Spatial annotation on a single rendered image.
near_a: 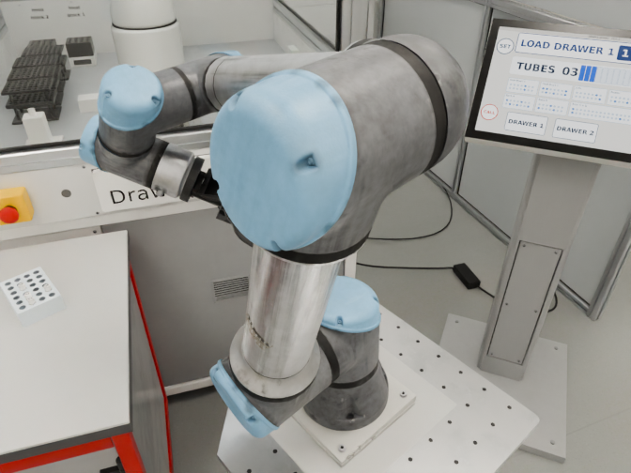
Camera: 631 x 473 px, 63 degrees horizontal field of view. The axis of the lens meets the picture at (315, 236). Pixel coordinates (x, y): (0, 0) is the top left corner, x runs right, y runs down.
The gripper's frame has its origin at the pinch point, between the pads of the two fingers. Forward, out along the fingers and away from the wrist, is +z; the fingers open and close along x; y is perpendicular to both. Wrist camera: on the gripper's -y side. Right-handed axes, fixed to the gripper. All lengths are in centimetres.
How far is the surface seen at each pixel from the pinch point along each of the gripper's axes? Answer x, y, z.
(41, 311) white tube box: 30, 38, -38
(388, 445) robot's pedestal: 28.1, 1.3, 24.4
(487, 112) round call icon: -50, 30, 39
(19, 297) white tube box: 29, 41, -43
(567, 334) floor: -18, 95, 133
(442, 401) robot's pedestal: 18.9, 4.6, 33.4
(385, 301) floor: -8, 128, 69
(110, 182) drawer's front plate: -2, 52, -38
